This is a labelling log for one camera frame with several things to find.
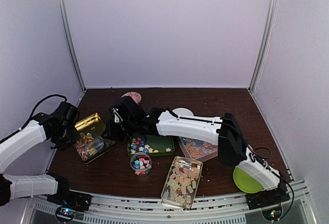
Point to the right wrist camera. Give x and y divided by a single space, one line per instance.
116 115

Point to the left aluminium corner post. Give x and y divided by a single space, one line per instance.
70 45

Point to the lime green plate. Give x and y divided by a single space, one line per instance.
246 183

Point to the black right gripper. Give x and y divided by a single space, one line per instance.
109 132

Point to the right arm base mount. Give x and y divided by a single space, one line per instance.
269 202

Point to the white bowl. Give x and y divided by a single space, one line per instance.
183 111

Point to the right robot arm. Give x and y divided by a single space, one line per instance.
127 118

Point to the pink tin of star candies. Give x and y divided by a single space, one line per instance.
197 150

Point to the green tray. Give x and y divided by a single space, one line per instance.
155 146

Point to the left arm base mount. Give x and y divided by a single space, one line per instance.
69 204

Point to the red patterned small bowl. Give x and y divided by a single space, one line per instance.
134 95

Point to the aluminium corner post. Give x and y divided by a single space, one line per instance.
264 46
70 45

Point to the clear plastic jar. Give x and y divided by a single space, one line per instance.
141 164

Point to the front aluminium rail frame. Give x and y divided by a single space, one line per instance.
230 208

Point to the right aluminium corner post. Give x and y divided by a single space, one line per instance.
264 46

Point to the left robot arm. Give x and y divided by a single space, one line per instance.
59 128

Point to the cream tin of popsicle candies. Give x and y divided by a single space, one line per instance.
182 182

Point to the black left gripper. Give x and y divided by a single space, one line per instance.
75 135

